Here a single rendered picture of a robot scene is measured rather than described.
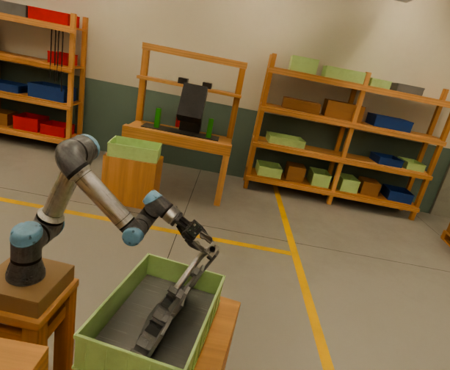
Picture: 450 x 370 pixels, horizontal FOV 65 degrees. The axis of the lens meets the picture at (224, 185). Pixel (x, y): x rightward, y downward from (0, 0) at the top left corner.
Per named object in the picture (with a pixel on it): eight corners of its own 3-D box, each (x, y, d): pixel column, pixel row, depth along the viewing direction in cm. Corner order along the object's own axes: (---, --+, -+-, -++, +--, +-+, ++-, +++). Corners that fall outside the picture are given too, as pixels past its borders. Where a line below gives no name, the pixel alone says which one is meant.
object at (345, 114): (415, 222, 602) (468, 89, 530) (242, 189, 596) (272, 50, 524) (401, 209, 653) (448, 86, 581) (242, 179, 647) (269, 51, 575)
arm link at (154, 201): (145, 200, 154) (155, 186, 152) (164, 216, 154) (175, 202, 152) (138, 205, 147) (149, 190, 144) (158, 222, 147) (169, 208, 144)
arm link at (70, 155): (55, 138, 125) (147, 238, 134) (71, 133, 135) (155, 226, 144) (34, 158, 128) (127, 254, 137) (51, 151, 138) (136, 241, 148)
